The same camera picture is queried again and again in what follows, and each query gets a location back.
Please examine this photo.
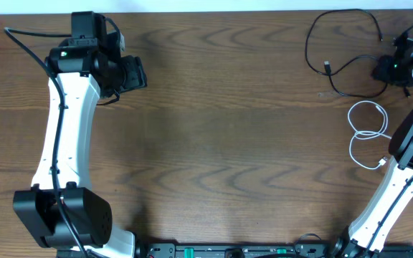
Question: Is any white usb cable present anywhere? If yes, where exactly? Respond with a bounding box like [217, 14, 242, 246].
[346, 100, 393, 171]

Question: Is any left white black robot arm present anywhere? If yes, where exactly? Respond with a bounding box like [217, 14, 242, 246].
[13, 11, 148, 257]

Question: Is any black usb cable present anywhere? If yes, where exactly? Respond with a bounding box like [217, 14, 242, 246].
[304, 9, 389, 99]

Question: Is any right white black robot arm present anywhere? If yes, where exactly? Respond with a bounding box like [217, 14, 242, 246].
[327, 32, 413, 257]

